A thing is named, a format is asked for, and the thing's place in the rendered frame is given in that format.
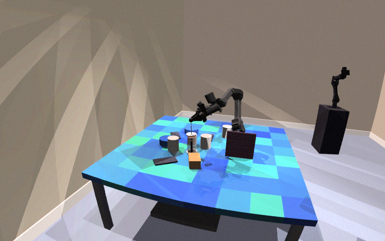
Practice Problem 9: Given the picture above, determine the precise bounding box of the orange and brown block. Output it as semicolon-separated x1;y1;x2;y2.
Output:
188;153;201;168

